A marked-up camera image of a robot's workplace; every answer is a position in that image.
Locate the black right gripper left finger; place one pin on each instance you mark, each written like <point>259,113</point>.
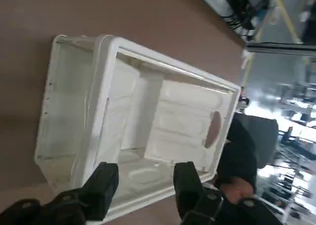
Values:
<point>103,185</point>

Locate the aluminium frame post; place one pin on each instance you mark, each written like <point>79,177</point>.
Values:
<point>279,47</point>

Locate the person beside the table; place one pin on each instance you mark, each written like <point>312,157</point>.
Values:
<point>249,141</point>

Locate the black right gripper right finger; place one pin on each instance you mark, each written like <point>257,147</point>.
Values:
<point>185,185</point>

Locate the white folding storage box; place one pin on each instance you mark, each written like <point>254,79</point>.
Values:
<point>138,116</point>

